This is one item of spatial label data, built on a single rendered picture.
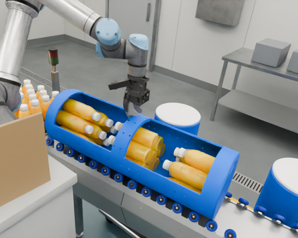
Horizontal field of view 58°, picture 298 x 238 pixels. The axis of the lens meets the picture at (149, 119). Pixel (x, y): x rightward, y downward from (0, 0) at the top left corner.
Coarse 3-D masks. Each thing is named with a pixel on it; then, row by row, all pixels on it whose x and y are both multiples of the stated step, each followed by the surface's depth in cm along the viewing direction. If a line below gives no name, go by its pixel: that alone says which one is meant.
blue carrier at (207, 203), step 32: (64, 96) 130; (128, 128) 113; (160, 128) 129; (96, 160) 124; (128, 160) 110; (160, 160) 132; (224, 160) 98; (160, 192) 110; (192, 192) 99; (224, 192) 106
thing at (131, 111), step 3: (129, 105) 114; (132, 105) 113; (129, 108) 115; (132, 108) 113; (129, 111) 115; (132, 111) 114; (135, 111) 113; (126, 114) 116; (129, 114) 116; (132, 114) 115; (135, 114) 114; (129, 117) 118
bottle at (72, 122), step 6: (60, 114) 133; (66, 114) 132; (72, 114) 133; (60, 120) 132; (66, 120) 130; (72, 120) 129; (78, 120) 129; (84, 120) 130; (66, 126) 132; (72, 126) 129; (78, 126) 128; (84, 126) 128; (78, 132) 130; (84, 132) 130
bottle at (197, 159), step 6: (186, 150) 111; (192, 150) 109; (198, 150) 109; (186, 156) 108; (192, 156) 107; (198, 156) 106; (204, 156) 106; (210, 156) 106; (192, 162) 107; (198, 162) 105; (204, 162) 104; (210, 162) 104; (198, 168) 107; (204, 168) 104
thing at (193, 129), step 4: (156, 116) 164; (160, 120) 160; (200, 120) 164; (168, 124) 156; (196, 124) 160; (180, 128) 156; (184, 128) 156; (188, 128) 157; (192, 128) 158; (196, 128) 162; (188, 132) 158; (192, 132) 160; (196, 132) 164
